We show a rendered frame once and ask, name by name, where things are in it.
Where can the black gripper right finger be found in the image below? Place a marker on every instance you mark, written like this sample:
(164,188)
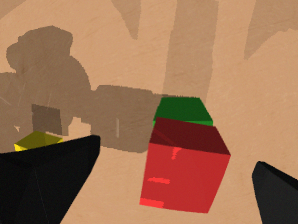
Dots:
(276,194)

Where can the yellow cube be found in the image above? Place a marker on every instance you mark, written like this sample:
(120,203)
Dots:
(36,139)

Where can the green block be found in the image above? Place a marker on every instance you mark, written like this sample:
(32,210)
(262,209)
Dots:
(195,114)
(181,102)

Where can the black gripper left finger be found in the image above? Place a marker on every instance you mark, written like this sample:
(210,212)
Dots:
(39,185)

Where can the red block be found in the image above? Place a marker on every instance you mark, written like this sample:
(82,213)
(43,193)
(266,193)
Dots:
(185,166)

